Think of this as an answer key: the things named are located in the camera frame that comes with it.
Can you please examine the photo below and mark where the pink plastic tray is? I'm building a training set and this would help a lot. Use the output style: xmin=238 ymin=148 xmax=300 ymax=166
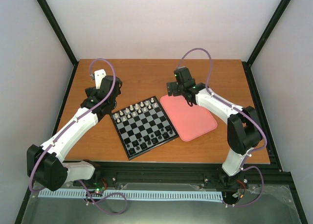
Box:
xmin=160 ymin=95 xmax=218 ymax=142

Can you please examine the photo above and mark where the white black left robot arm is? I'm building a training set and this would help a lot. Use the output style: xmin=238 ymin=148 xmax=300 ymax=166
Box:
xmin=26 ymin=69 xmax=122 ymax=191

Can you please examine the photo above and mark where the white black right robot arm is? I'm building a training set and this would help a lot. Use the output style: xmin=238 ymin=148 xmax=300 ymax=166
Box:
xmin=167 ymin=67 xmax=267 ymax=187

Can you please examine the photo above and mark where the black grey chess board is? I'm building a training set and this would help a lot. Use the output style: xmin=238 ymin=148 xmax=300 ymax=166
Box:
xmin=111 ymin=96 xmax=179 ymax=160

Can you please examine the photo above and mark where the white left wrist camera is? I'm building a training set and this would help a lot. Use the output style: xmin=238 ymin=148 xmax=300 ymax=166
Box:
xmin=91 ymin=69 xmax=106 ymax=89

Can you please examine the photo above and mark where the left black corner post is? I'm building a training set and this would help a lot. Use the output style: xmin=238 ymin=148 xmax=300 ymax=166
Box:
xmin=30 ymin=0 xmax=79 ymax=67

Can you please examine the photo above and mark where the black corner post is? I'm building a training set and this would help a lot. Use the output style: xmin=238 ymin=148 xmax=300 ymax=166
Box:
xmin=30 ymin=0 xmax=79 ymax=67
xmin=246 ymin=0 xmax=298 ymax=67

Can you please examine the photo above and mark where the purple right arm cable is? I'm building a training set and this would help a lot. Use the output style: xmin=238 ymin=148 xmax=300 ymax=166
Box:
xmin=177 ymin=47 xmax=268 ymax=208

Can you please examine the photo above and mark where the white slotted cable duct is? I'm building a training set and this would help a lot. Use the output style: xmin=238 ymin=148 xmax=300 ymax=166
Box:
xmin=38 ymin=188 xmax=223 ymax=202

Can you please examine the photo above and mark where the black aluminium frame rail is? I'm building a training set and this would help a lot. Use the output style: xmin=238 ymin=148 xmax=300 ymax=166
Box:
xmin=81 ymin=161 xmax=295 ymax=190

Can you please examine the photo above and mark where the right black corner post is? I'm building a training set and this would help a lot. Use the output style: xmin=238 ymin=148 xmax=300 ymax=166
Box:
xmin=246 ymin=0 xmax=298 ymax=67

